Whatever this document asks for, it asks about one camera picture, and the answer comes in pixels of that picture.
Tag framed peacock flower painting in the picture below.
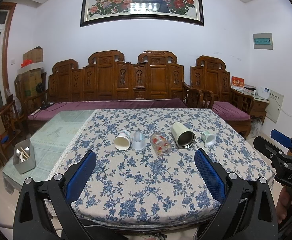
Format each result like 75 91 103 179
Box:
80 0 204 27

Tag carved wooden sofa bench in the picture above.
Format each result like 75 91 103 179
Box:
25 50 203 131

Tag wooden chair at left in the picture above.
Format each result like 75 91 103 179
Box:
0 100 24 167

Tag grey box with utensils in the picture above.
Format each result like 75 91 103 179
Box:
13 139 36 174

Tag purple sofa cushion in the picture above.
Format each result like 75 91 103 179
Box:
28 98 186 121

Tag person's right hand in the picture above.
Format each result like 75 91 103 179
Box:
276 186 292 224

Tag cream steel thermos cup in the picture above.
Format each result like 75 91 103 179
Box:
171 122 196 149

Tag white striped paper cup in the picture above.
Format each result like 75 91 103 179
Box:
114 130 131 151

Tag wall electrical panel box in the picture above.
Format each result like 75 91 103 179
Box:
253 33 273 50

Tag wooden side table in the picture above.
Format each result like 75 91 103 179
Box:
250 98 269 123

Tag blue floral tablecloth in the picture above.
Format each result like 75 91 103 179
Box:
52 108 274 229

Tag clear plastic cup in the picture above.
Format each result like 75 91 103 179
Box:
131 131 145 151

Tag purple armchair cushion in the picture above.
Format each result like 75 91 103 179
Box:
212 101 250 122

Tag stacked cardboard boxes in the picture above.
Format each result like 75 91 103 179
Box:
14 68 43 100

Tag top cardboard box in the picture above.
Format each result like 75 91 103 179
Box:
23 46 44 63

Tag white device on side table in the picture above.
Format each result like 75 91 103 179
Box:
256 87 270 100

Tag wooden door frame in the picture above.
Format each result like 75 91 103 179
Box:
0 2 17 99

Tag red gift box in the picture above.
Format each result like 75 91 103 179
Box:
231 76 244 89

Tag white wall board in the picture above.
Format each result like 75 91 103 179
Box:
265 90 284 123

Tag carved wooden armchair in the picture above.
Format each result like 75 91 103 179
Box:
190 56 254 138

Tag small green white cup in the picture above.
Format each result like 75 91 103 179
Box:
201 131 216 147

